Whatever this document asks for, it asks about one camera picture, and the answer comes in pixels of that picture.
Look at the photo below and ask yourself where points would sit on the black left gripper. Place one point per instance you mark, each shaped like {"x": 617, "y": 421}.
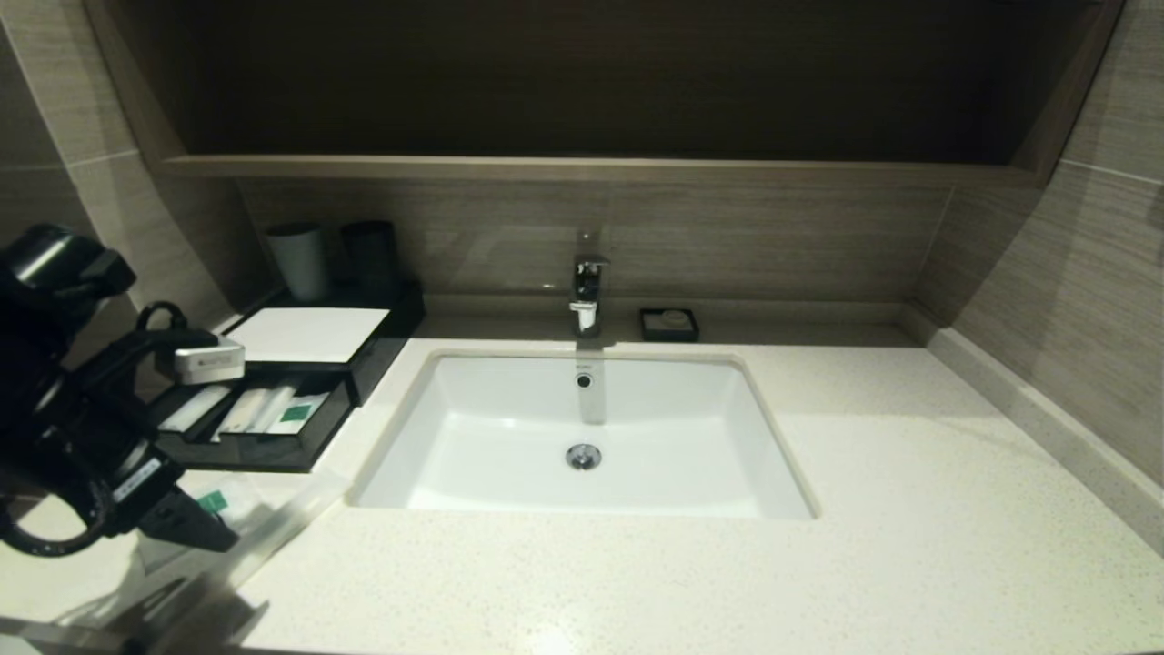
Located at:
{"x": 109, "y": 473}

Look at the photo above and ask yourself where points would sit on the long clear toothbrush packet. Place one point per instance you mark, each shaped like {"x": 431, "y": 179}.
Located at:
{"x": 282, "y": 518}

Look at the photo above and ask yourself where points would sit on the beige comb packet green label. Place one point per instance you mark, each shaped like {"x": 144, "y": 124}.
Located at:
{"x": 244, "y": 411}

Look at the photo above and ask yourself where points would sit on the black pull-out drawer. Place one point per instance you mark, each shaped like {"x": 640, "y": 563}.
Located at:
{"x": 300, "y": 450}

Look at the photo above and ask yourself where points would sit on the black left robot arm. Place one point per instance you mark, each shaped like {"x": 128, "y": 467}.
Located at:
{"x": 45, "y": 300}

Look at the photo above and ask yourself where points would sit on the wide white wrapped packet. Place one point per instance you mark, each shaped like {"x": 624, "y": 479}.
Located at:
{"x": 195, "y": 408}

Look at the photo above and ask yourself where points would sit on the flat white green-label packet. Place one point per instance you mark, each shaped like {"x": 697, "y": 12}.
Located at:
{"x": 300, "y": 415}

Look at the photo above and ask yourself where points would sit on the white paper card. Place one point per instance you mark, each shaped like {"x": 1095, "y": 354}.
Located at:
{"x": 314, "y": 333}

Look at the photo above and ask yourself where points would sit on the pale grey cup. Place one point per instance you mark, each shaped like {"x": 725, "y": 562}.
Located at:
{"x": 296, "y": 262}

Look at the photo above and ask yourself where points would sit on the black cup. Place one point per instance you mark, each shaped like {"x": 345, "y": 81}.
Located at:
{"x": 368, "y": 262}

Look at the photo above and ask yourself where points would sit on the chrome drain stopper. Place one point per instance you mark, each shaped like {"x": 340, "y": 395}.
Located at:
{"x": 583, "y": 456}

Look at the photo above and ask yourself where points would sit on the chrome faucet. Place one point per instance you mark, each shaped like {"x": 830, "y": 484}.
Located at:
{"x": 588, "y": 282}

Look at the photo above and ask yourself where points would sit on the white ceramic sink basin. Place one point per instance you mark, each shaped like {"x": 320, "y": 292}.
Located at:
{"x": 655, "y": 437}

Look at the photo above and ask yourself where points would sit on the black soap dish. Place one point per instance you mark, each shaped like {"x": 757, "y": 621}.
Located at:
{"x": 647, "y": 335}

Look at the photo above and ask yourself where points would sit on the round beige soap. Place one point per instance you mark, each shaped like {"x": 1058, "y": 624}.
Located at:
{"x": 675, "y": 318}

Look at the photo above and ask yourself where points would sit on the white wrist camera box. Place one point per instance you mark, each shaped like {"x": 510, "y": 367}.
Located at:
{"x": 211, "y": 359}

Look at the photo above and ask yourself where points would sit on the wooden wall shelf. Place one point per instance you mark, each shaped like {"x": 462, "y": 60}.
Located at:
{"x": 591, "y": 168}

